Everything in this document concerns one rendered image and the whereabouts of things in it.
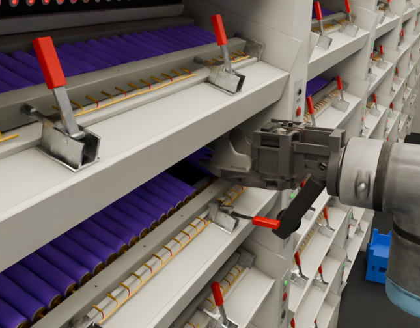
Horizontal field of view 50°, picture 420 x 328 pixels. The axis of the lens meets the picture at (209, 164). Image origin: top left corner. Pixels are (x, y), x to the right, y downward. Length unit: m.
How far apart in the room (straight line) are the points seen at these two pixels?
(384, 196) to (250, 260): 0.35
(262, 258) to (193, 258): 0.31
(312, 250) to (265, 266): 0.46
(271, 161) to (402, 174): 0.16
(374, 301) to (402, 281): 1.48
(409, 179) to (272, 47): 0.30
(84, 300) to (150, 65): 0.25
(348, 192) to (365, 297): 1.56
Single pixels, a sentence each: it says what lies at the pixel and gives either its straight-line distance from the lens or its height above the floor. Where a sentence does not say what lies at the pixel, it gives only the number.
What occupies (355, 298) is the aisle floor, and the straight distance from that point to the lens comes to 2.11.
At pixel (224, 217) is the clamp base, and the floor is 0.96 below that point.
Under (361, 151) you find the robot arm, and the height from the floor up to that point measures 1.06.
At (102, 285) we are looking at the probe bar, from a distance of 0.48.
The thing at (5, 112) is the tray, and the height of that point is 1.16.
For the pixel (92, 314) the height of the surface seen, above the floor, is 0.95.
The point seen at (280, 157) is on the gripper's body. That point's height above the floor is 1.04.
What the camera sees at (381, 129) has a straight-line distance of 2.18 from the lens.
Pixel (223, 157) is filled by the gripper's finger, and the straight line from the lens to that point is 0.65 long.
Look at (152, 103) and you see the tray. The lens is 0.47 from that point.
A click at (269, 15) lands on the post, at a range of 0.73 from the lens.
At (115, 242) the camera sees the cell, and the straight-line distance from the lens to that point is 0.53.
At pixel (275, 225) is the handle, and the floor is 0.96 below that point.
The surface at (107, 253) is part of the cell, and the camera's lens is 0.52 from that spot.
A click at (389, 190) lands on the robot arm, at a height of 1.02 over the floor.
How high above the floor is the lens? 1.25
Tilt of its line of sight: 22 degrees down
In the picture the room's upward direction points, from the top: straight up
